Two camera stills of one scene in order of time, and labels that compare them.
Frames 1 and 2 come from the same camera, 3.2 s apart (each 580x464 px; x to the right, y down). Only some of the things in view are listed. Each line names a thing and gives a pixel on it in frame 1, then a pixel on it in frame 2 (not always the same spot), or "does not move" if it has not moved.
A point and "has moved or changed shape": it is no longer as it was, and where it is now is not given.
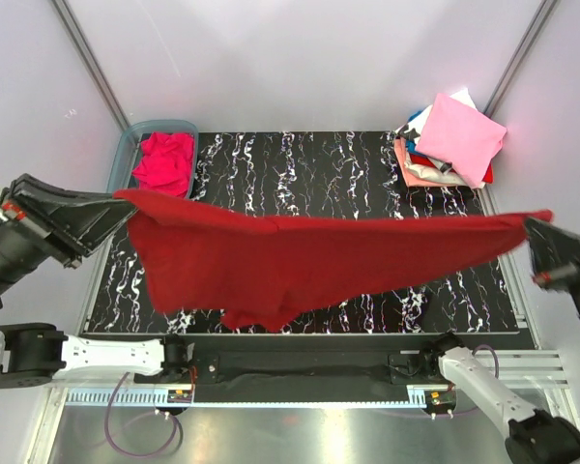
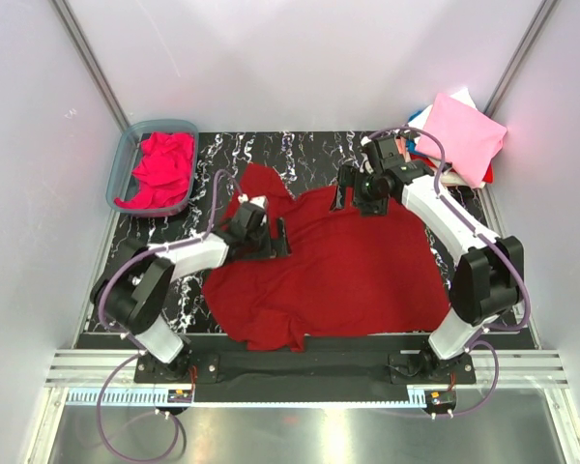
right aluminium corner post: x=519 y=57 does not move
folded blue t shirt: x=413 y=116 does not move
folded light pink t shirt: x=462 y=138 does not move
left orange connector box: x=176 y=395 does not move
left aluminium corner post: x=91 y=62 does not move
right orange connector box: x=441 y=398 does not move
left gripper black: x=74 y=223 -> x=278 y=248
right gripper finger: x=554 y=248 -> x=379 y=181
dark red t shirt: x=264 y=270 has moved or changed shape
